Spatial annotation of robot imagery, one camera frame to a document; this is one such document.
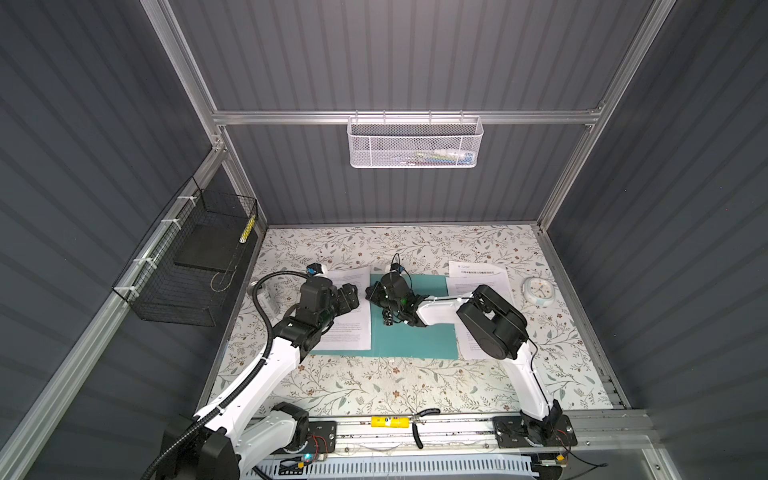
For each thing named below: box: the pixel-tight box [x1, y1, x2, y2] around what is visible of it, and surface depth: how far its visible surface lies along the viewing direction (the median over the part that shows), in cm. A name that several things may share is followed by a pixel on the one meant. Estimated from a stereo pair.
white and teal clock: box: [521, 276, 556, 306], surface depth 100 cm
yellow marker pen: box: [239, 215, 256, 244], surface depth 83 cm
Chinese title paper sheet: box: [448, 260, 515, 305], surface depth 108 cm
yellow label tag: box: [371, 416, 410, 428], surface depth 76 cm
